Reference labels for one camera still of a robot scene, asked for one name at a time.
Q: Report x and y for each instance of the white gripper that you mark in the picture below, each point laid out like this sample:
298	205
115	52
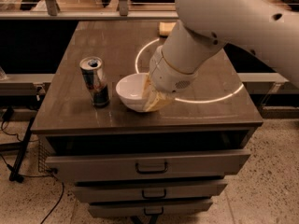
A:
168	75

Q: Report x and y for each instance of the white bowl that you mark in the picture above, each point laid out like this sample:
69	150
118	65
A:
130	90

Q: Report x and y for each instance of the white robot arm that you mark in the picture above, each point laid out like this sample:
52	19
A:
204	27

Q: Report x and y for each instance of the red bull can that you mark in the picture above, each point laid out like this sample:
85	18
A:
92	70

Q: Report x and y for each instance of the grey drawer cabinet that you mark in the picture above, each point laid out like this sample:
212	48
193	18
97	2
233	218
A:
216	113

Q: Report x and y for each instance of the yellow sponge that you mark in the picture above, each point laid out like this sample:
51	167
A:
165	28

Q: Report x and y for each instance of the black stand leg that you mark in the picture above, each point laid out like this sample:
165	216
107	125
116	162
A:
15	175

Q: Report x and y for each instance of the top drawer with handle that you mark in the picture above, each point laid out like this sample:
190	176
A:
147	166

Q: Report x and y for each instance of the drawer with handle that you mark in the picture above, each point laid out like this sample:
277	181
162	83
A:
147	166
129	209
149	191

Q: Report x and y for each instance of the middle drawer with handle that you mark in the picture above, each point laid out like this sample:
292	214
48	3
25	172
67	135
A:
149	191

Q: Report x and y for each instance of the bottom drawer with handle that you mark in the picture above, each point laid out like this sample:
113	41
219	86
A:
129	209

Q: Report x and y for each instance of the metal railing frame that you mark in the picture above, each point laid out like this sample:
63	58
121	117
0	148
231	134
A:
84	10

